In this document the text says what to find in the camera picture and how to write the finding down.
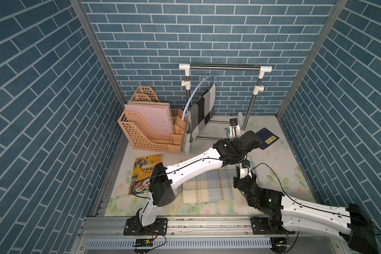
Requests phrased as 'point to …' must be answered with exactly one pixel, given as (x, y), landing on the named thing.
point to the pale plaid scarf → (212, 186)
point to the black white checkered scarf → (201, 111)
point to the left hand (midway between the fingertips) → (246, 139)
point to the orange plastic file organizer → (141, 135)
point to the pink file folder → (159, 119)
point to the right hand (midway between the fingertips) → (237, 169)
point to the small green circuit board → (144, 242)
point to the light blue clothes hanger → (182, 114)
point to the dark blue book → (267, 137)
